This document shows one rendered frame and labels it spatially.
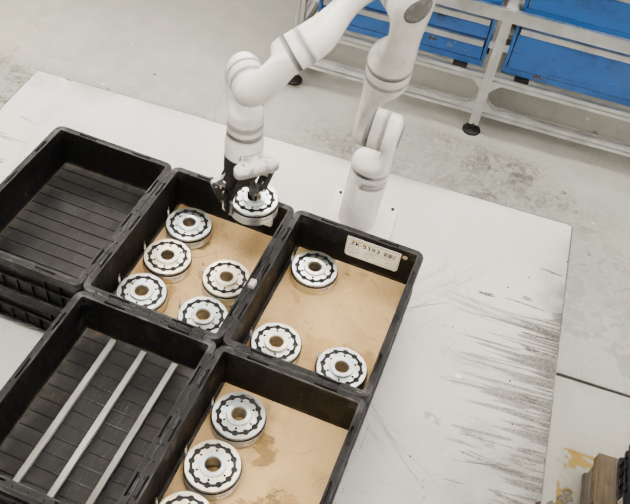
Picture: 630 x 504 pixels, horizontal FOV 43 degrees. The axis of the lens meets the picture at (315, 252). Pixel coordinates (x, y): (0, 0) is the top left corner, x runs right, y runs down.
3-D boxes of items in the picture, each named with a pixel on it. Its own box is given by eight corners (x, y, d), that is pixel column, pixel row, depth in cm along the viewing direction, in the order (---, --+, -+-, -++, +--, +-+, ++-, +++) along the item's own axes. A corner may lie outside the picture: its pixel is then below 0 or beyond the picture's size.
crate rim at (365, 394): (296, 215, 179) (297, 207, 177) (423, 260, 174) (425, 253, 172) (219, 349, 153) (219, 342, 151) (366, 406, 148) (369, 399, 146)
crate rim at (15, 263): (59, 131, 188) (58, 123, 186) (174, 172, 184) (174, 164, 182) (-51, 244, 162) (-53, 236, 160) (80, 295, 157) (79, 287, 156)
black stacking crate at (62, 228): (64, 162, 195) (59, 126, 187) (174, 202, 191) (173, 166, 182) (-39, 274, 169) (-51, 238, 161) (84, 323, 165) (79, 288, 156)
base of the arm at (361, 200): (346, 199, 201) (359, 148, 188) (380, 213, 199) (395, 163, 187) (332, 222, 195) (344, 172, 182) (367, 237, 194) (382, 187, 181)
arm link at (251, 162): (237, 182, 149) (238, 157, 145) (214, 145, 155) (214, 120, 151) (281, 171, 153) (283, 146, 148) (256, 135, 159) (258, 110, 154)
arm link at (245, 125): (219, 115, 153) (231, 145, 148) (222, 47, 142) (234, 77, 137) (254, 111, 156) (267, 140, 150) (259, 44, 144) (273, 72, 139)
